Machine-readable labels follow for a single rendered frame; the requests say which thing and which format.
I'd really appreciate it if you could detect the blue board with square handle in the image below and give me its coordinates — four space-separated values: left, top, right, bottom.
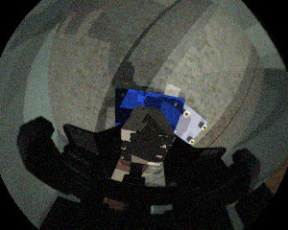
114 88 185 166

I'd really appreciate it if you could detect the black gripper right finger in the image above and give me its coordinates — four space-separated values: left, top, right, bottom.
163 134 227 187

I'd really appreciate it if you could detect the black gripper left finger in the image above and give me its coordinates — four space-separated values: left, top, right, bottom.
63 123 125 179

